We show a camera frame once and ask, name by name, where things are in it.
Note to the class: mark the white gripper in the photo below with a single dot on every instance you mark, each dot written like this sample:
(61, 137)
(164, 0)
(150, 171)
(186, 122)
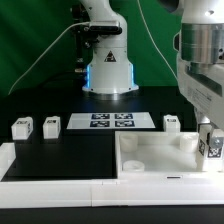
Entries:
(200, 75)

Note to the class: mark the white square tabletop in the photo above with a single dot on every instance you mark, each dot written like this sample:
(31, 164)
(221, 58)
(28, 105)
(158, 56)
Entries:
(156, 153)

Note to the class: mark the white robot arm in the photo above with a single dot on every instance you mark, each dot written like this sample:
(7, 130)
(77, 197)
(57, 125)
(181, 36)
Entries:
(110, 72)

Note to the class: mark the white sheet with tags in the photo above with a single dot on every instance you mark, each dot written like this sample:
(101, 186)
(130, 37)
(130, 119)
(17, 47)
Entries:
(133, 120)

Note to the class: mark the white U-shaped obstacle fence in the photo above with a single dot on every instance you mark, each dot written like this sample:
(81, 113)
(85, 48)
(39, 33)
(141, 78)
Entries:
(165, 190)

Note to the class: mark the black mount post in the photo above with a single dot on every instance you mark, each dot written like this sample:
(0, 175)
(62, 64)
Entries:
(79, 15)

